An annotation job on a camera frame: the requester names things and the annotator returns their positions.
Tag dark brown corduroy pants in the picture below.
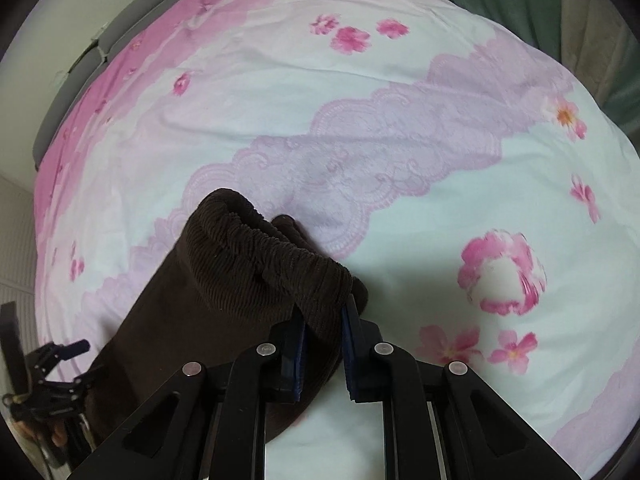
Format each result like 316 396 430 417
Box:
86 188 368 443

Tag person's left hand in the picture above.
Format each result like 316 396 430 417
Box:
12 419 67 448

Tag pink floral bed cover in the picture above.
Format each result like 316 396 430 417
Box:
35 0 639 479

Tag beige curtain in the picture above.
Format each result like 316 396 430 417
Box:
561 0 631 105

